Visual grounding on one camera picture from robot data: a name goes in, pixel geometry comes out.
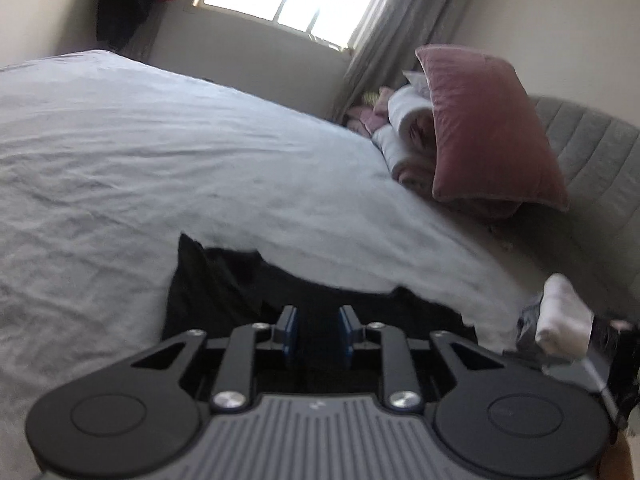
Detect person's right forearm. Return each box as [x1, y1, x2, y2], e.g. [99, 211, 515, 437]
[597, 430, 633, 480]

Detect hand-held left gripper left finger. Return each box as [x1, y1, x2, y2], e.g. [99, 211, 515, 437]
[131, 305, 300, 413]

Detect black pants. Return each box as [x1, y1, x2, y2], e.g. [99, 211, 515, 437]
[161, 232, 478, 396]

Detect folded white garment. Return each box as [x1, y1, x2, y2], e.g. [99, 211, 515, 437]
[535, 273, 596, 358]

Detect small pink cushion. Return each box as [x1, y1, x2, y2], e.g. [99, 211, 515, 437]
[345, 87, 396, 136]

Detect folded white pink quilt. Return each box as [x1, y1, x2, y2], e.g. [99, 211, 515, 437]
[372, 72, 521, 221]

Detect grey curtain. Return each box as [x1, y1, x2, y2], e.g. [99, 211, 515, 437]
[342, 0, 473, 121]

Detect folded grey garment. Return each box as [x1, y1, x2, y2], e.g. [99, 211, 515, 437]
[515, 295, 576, 366]

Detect bed with grey sheet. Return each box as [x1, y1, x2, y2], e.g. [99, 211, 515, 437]
[0, 49, 591, 480]

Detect grey padded headboard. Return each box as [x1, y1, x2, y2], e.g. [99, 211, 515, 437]
[520, 95, 640, 311]

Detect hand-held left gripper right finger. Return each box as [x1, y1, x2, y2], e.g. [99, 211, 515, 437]
[339, 305, 493, 413]

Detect hanging dark clothes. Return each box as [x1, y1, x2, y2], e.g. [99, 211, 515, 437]
[95, 0, 193, 53]

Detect pink velvet pillow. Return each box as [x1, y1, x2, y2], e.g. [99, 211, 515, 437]
[415, 44, 570, 213]

